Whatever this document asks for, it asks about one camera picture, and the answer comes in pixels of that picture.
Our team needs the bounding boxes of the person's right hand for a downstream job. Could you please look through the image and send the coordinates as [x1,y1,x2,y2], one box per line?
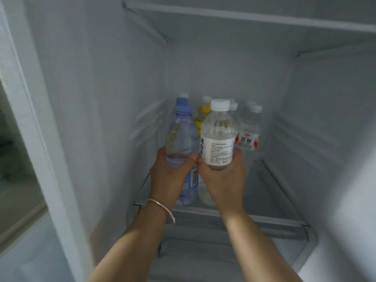
[196,147,246,216]

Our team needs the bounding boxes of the person's left hand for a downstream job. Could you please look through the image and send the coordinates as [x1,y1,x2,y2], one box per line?
[149,146,199,209]

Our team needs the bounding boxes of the blue-capped clear water bottle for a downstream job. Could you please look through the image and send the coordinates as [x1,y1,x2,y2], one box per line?
[164,97,201,169]

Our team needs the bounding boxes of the white-label clear water bottle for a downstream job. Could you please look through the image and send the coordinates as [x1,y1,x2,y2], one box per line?
[199,99,237,171]

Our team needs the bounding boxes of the person's right forearm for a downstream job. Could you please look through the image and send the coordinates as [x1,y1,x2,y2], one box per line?
[219,207,305,282]

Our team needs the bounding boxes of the person's left forearm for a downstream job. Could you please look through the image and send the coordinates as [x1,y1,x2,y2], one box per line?
[85,199,175,282]

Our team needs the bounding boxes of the blue-label white-capped bottle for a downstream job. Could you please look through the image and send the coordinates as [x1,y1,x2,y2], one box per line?
[176,93,201,206]

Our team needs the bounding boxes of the yellow-label drink bottle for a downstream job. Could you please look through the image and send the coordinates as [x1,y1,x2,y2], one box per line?
[194,96,218,207]

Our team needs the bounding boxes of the red-label clear water bottle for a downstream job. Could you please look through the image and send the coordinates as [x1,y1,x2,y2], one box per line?
[237,105,263,152]

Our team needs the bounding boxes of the white-capped clear water bottle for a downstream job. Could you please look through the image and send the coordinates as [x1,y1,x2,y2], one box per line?
[229,101,240,127]

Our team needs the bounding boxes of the clear glass fridge shelf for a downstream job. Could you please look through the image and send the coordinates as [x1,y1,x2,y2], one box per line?
[129,159,312,233]

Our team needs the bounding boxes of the clear fridge crisper drawer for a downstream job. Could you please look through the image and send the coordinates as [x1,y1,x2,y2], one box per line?
[155,224,319,282]

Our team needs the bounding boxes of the white refrigerator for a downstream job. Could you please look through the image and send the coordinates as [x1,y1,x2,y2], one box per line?
[0,0,376,282]

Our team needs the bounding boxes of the white-trimmed glass fridge shelf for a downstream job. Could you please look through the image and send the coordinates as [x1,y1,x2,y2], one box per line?
[122,1,376,58]

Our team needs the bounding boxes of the silver bangle bracelet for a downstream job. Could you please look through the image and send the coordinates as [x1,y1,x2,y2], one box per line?
[146,198,176,225]

